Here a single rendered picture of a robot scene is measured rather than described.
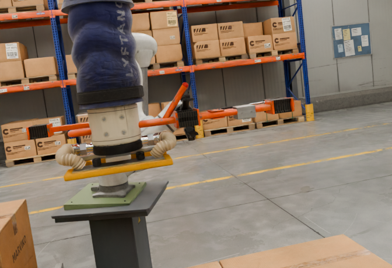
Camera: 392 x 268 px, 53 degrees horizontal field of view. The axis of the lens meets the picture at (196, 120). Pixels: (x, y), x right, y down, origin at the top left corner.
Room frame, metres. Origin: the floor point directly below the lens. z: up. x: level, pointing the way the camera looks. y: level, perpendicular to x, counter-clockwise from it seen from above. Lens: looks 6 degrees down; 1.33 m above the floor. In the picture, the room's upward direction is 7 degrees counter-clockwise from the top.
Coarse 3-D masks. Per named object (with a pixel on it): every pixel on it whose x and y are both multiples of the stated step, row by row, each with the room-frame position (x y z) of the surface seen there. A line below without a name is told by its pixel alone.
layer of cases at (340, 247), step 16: (320, 240) 1.70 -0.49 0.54; (336, 240) 1.68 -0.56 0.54; (352, 240) 1.66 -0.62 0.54; (240, 256) 1.64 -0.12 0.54; (256, 256) 1.62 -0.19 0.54; (272, 256) 1.60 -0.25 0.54; (288, 256) 1.58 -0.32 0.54; (304, 256) 1.57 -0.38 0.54; (320, 256) 1.55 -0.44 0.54; (336, 256) 1.53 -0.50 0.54; (352, 256) 1.52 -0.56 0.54; (368, 256) 1.50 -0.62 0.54
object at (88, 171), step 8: (136, 152) 1.27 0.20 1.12; (96, 160) 1.24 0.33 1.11; (128, 160) 1.29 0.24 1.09; (136, 160) 1.27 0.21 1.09; (144, 160) 1.25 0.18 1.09; (152, 160) 1.25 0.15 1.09; (160, 160) 1.25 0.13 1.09; (168, 160) 1.24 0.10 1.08; (88, 168) 1.23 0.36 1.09; (96, 168) 1.22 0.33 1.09; (104, 168) 1.22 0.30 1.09; (112, 168) 1.21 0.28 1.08; (120, 168) 1.22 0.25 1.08; (128, 168) 1.22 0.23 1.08; (136, 168) 1.22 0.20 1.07; (144, 168) 1.23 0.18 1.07; (64, 176) 1.19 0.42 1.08; (72, 176) 1.19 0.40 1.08; (80, 176) 1.20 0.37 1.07; (88, 176) 1.20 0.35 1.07; (96, 176) 1.21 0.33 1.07
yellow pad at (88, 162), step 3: (150, 150) 1.44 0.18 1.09; (132, 153) 1.43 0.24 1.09; (144, 153) 1.42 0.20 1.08; (147, 153) 1.42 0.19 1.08; (165, 153) 1.43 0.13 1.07; (132, 156) 1.41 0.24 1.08; (135, 156) 1.41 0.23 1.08; (87, 159) 1.40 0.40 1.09; (90, 159) 1.40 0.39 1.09; (102, 159) 1.39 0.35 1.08; (105, 159) 1.40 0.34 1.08; (87, 162) 1.38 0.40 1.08; (90, 162) 1.39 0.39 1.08; (102, 162) 1.39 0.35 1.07; (105, 162) 1.39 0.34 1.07
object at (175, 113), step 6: (174, 114) 1.37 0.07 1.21; (180, 114) 1.35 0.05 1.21; (186, 114) 1.35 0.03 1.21; (192, 114) 1.36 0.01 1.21; (198, 114) 1.37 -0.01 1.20; (180, 120) 1.36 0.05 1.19; (186, 120) 1.36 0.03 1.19; (192, 120) 1.36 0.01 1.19; (198, 120) 1.37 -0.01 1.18; (174, 126) 1.42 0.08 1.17; (180, 126) 1.35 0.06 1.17; (186, 126) 1.35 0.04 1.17
